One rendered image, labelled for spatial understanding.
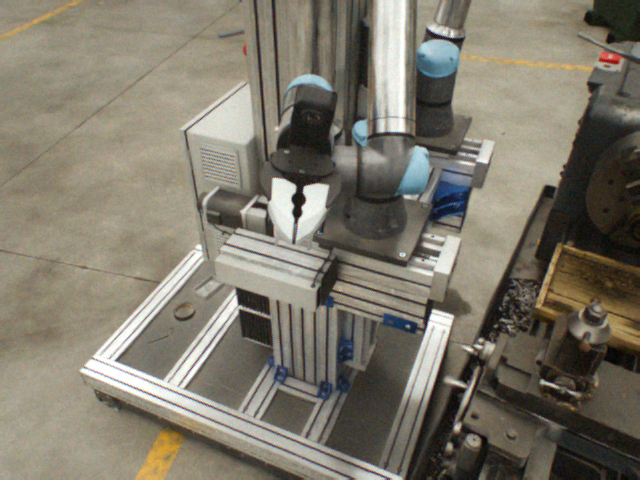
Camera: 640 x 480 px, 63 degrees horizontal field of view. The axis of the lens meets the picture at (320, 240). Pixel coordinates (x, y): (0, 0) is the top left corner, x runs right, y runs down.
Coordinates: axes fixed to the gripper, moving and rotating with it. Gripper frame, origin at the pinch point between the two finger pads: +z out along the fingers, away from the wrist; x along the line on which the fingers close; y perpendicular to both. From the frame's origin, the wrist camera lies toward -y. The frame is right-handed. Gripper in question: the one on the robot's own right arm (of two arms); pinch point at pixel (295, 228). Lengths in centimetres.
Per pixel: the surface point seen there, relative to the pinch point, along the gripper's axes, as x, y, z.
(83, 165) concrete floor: 144, 180, -260
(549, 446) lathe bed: -59, 64, -18
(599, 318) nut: -58, 33, -26
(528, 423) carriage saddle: -54, 61, -20
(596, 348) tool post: -60, 40, -25
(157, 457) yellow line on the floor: 39, 165, -57
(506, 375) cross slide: -49, 56, -28
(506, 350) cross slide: -52, 57, -36
